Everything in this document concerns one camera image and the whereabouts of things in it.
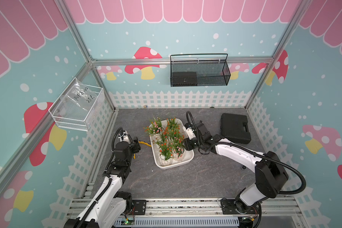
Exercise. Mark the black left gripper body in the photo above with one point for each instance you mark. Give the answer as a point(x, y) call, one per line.
point(134, 148)

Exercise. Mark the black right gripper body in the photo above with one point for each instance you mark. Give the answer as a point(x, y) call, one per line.
point(190, 144)

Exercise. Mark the red flower pot front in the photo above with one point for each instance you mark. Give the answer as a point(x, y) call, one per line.
point(172, 125)

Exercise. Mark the red flower pot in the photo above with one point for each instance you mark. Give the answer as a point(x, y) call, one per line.
point(166, 154)
point(161, 139)
point(172, 125)

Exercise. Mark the pink flower white pot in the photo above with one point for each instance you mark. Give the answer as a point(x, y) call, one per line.
point(155, 128)

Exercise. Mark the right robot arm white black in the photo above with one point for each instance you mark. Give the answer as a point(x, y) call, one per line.
point(270, 172)

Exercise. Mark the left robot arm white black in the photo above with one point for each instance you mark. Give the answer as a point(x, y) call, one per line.
point(109, 203)

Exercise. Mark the white plastic storage box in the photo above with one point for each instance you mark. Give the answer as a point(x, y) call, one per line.
point(187, 156)

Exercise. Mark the black box in basket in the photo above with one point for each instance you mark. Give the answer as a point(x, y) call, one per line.
point(179, 79)

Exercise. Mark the black plastic tool case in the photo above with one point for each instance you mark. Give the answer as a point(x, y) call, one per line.
point(235, 128)

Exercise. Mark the plastic bag with writing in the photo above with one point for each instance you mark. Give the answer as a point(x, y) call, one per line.
point(77, 102)

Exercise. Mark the green circuit board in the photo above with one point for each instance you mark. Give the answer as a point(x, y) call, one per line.
point(127, 222)

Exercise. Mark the yellow handled pliers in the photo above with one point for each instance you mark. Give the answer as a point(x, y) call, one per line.
point(144, 143)

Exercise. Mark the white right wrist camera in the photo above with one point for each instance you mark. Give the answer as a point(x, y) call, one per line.
point(190, 133)

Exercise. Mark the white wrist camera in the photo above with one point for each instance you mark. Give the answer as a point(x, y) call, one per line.
point(124, 137)
point(190, 133)

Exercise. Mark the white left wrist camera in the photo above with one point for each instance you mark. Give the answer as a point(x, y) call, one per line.
point(124, 137)

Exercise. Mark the clear acrylic wall bin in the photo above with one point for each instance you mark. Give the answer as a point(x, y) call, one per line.
point(62, 122)

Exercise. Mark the black wire mesh basket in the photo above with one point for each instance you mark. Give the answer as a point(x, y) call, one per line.
point(211, 69)

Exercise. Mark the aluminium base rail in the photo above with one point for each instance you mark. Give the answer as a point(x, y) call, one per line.
point(212, 212)

